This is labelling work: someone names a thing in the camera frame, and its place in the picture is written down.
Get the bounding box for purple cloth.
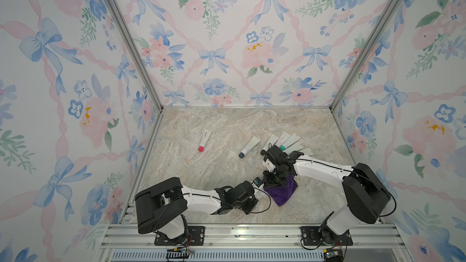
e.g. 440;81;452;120
264;175;298;207

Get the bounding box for white tube front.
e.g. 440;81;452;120
300;148;314;156

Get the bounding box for white tube black cap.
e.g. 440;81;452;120
260;135;279;155

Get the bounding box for white toothpaste tube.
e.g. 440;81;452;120
280;133;300;151

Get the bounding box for white tube pink cap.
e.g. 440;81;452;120
198;130;212;152
275;132;290;147

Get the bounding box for white tube dark cap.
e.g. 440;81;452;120
257;186;266;194

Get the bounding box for white tube grey cap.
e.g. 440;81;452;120
285;142;303;154

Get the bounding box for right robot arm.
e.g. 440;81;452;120
261;145;395;237

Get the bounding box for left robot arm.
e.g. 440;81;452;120
135;177;258;240

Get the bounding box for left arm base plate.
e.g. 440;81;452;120
154;226;206;246

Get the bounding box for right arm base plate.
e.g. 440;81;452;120
300;226;353;246

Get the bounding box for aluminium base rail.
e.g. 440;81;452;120
96;224;412;262

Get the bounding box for aluminium corner post right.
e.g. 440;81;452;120
330;0;403;114

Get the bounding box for aluminium corner post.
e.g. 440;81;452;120
330;0;403;114
104;0;163;114

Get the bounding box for aluminium corner post left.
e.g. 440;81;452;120
104;0;163;114

